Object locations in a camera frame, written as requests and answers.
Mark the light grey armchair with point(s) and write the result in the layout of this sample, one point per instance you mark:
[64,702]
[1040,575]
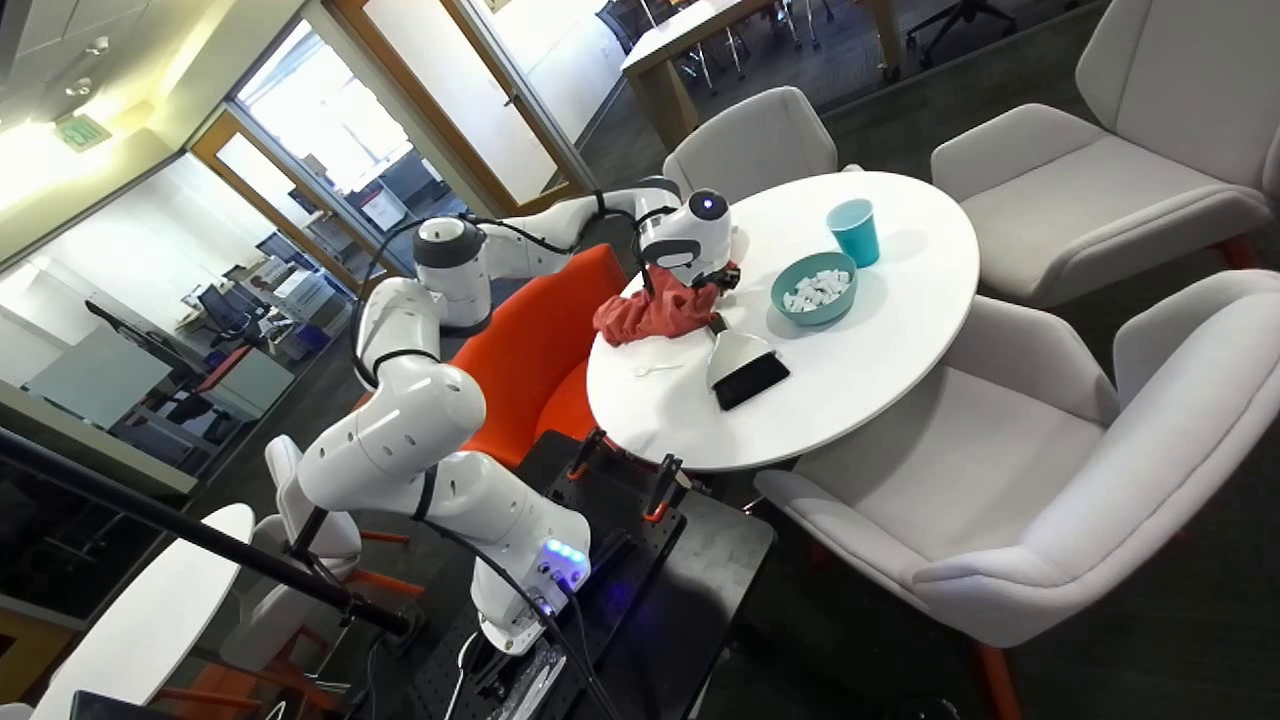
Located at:
[1025,479]
[1179,155]

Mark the light grey armchair far right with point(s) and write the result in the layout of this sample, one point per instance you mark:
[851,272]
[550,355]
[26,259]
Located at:
[1179,155]

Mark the light grey chair behind table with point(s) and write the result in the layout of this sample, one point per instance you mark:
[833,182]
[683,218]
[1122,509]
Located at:
[755,144]

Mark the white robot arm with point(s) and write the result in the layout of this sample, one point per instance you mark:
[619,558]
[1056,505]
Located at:
[420,442]

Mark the teal bowl with white pieces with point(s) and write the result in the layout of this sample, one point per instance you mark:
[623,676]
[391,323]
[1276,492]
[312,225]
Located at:
[814,290]

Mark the white round table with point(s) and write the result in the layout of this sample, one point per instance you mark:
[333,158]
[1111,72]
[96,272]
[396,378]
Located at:
[652,398]

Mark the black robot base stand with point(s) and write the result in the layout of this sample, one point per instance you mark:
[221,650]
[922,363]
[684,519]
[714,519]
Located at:
[637,641]

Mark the light grey armchair near right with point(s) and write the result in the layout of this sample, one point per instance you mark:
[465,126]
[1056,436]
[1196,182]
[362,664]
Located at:
[1025,479]

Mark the teal plastic cup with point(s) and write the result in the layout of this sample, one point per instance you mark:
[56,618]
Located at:
[855,228]

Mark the orange chair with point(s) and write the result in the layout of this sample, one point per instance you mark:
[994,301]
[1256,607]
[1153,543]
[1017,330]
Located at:
[532,357]

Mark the red shirt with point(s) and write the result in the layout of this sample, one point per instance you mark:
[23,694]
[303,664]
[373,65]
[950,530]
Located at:
[667,305]

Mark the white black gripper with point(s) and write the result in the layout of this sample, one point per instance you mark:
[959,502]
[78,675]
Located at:
[695,240]

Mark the white table lower left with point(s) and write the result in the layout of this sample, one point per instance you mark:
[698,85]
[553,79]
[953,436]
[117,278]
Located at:
[142,636]

